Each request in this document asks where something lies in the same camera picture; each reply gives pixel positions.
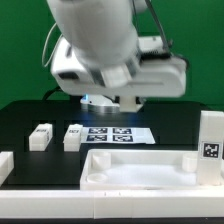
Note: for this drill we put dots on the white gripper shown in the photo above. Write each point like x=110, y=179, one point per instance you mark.
x=157, y=76

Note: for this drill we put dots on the white desk top tray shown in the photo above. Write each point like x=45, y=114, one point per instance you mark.
x=123, y=169

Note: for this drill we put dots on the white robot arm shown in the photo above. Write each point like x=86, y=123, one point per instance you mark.
x=102, y=59

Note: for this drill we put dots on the fiducial marker sheet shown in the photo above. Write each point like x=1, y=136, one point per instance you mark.
x=117, y=135

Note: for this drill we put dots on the white left barrier block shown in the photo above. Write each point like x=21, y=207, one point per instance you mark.
x=6, y=165

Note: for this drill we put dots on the white front barrier wall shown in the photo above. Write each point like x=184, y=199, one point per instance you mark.
x=111, y=204

